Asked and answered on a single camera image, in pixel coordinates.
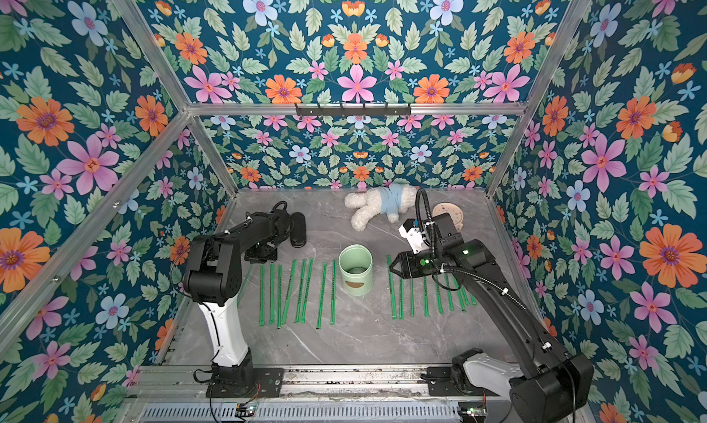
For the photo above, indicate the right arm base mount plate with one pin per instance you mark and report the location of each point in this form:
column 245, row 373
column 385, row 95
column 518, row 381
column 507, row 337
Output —
column 440, row 383

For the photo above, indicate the bundle of green wrapped straws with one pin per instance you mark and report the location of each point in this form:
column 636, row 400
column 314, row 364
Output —
column 245, row 284

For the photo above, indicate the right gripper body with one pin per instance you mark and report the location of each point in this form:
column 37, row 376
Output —
column 416, row 262

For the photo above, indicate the light green storage cup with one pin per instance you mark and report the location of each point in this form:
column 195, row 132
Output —
column 356, row 268

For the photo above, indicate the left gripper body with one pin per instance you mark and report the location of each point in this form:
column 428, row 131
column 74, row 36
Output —
column 265, row 252

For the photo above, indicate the white vented cable duct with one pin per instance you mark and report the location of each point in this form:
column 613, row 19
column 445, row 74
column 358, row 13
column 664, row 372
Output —
column 305, row 412

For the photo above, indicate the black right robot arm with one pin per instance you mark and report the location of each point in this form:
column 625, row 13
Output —
column 545, row 383

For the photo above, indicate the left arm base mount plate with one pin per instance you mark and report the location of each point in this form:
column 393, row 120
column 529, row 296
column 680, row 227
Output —
column 265, row 381

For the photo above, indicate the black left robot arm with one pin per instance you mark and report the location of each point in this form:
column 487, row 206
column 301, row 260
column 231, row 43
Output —
column 213, row 279

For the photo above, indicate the black remote control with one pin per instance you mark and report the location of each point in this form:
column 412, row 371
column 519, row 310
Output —
column 298, row 233

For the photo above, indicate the black wall hook rack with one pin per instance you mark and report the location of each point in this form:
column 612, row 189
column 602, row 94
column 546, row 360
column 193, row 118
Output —
column 345, row 110

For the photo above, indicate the white plush teddy bear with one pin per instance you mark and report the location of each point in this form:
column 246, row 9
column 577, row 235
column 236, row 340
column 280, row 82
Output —
column 390, row 201

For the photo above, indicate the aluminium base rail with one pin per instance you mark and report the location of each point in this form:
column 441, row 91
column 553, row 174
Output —
column 184, row 383

